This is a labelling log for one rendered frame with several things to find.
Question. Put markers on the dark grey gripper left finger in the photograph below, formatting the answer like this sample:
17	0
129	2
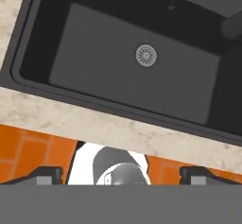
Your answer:
47	173

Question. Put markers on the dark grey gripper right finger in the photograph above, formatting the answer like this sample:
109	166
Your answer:
193	173

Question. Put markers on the dark grey kitchen sink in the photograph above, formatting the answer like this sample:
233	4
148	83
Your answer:
126	73

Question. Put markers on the white and grey round object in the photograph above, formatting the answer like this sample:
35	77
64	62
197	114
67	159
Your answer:
85	164

